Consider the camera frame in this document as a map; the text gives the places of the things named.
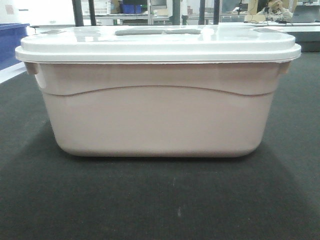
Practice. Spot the blue crate at left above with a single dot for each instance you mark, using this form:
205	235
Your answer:
10	38

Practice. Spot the white lidded storage bin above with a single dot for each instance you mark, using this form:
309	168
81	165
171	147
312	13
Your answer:
158	90

